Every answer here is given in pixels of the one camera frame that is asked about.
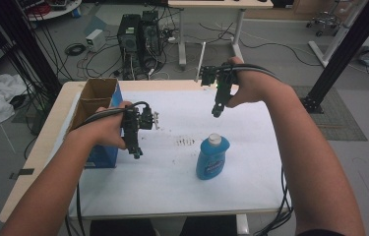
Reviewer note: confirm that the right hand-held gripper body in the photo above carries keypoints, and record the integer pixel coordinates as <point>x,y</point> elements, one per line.
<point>224,85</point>

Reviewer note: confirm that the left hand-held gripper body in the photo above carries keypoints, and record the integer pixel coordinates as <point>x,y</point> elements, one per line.
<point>133,124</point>

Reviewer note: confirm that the blue cardboard box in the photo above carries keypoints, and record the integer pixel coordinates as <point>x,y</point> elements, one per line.
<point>105,159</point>

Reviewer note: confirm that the blue bottle with white cap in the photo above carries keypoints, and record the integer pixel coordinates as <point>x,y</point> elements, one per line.
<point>210,160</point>

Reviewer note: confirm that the person's left hand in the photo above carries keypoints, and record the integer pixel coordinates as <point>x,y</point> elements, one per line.
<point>108,128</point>

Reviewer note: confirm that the person's right hand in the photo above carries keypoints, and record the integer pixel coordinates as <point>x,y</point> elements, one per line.
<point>254,87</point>

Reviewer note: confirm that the white bar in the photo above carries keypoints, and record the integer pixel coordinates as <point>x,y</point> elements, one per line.
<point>200,60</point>

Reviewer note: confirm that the person's dark trousers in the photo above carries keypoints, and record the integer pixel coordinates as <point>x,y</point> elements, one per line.
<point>123,227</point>

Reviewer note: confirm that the white desk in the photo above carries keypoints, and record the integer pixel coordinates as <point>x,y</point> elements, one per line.
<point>218,4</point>

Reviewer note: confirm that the black computer tower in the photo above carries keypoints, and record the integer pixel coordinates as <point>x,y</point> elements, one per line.
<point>151,36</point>
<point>129,39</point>

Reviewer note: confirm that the small white box device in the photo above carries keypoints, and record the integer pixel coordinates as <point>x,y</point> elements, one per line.
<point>95,40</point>

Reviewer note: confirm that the black tape strip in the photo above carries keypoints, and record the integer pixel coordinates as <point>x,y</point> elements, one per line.
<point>24,172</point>

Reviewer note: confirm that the white table leg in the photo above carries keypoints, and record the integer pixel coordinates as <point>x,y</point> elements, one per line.
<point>242,226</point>

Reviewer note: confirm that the white metal stand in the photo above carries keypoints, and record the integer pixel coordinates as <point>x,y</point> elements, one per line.
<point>334,42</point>

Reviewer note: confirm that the office chair base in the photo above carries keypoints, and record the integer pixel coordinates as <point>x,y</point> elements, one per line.
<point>324,21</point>

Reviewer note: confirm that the grey floor mat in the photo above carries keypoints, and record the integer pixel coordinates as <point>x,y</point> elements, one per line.
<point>339,121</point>

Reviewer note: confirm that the round white table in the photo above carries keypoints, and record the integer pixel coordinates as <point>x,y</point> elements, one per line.
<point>57,11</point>

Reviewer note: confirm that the black metal frame post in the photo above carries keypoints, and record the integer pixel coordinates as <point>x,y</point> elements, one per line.
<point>346,49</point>
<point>24,42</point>

